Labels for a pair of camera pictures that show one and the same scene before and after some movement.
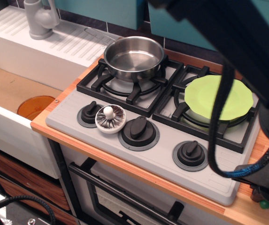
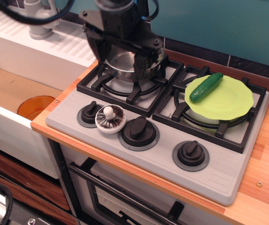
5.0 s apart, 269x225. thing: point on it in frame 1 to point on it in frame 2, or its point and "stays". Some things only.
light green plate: x=201 y=95 stays
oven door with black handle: x=104 y=196 stays
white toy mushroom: x=110 y=119 stays
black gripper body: x=267 y=183 to x=132 y=27
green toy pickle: x=265 y=204 to x=205 y=86
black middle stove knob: x=139 y=134 stays
